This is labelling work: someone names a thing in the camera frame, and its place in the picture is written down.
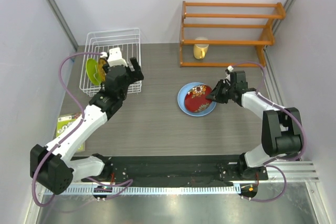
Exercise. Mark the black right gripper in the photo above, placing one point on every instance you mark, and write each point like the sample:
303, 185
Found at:
216, 94

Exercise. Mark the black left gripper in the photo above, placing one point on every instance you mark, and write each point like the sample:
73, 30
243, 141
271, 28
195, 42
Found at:
135, 75

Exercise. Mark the red floral plate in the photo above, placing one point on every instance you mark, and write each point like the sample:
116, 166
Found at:
195, 100

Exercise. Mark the brown patterned plate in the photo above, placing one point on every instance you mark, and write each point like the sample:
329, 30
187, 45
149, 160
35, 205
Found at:
101, 71

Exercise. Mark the light blue plate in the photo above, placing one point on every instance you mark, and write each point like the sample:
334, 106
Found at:
180, 100

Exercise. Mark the lime green plate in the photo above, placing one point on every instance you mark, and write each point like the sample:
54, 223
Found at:
92, 71

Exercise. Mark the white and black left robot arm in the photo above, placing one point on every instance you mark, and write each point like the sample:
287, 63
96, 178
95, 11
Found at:
52, 165

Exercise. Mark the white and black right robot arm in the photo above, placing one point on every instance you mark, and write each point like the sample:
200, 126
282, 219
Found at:
281, 133

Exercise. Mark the yellow mug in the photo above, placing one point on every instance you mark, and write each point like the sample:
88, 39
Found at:
200, 50

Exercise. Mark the orange wooden shelf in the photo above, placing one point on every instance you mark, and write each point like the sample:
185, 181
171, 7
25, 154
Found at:
226, 24

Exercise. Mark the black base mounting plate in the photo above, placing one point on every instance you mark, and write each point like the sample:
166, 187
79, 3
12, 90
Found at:
180, 171

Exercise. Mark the green instruction card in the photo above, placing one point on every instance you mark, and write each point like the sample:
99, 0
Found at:
64, 121

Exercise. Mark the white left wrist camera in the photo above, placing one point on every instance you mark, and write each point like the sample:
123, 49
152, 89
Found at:
114, 57

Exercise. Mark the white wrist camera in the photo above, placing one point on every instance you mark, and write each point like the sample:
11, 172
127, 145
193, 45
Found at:
228, 72
114, 57

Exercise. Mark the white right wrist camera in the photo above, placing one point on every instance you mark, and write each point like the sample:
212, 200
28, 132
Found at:
228, 72

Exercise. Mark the white wire dish rack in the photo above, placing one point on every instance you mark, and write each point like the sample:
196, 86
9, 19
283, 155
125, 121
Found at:
127, 40

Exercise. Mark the white slotted cable duct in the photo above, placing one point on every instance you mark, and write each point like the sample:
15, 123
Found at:
93, 189

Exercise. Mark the aluminium frame rail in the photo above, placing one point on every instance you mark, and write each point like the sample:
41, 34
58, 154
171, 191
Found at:
295, 172

